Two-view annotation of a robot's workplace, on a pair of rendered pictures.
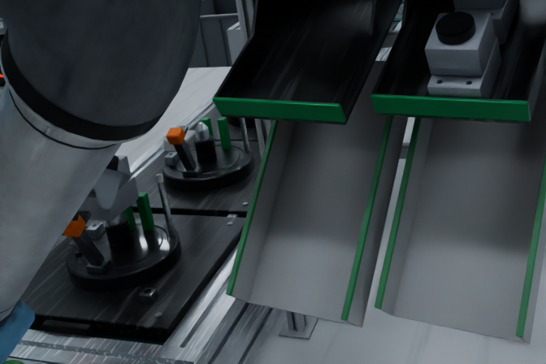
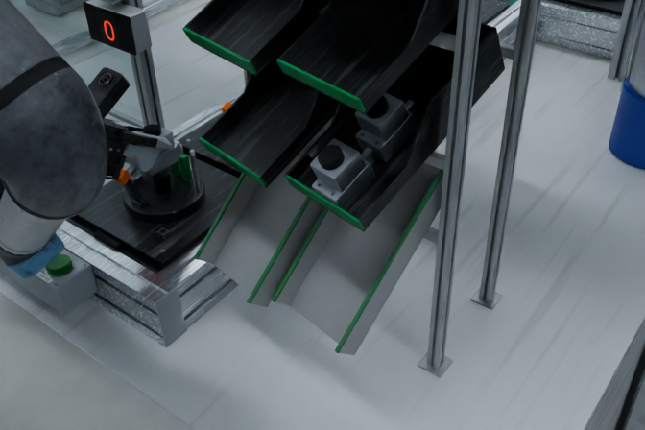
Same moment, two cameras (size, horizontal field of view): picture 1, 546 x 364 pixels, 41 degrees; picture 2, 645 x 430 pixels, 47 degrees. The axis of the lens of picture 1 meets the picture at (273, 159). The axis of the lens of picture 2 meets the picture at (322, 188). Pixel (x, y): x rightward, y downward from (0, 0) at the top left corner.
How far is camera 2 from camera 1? 0.48 m
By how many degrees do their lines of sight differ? 18
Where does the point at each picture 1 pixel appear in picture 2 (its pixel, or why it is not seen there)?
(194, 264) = (204, 217)
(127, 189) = (169, 155)
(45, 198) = (33, 224)
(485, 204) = (367, 254)
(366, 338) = not seen: hidden behind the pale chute
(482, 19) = (350, 155)
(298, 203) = (261, 208)
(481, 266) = (347, 296)
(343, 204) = (285, 221)
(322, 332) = not seen: hidden behind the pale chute
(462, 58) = (328, 179)
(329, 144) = not seen: hidden behind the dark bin
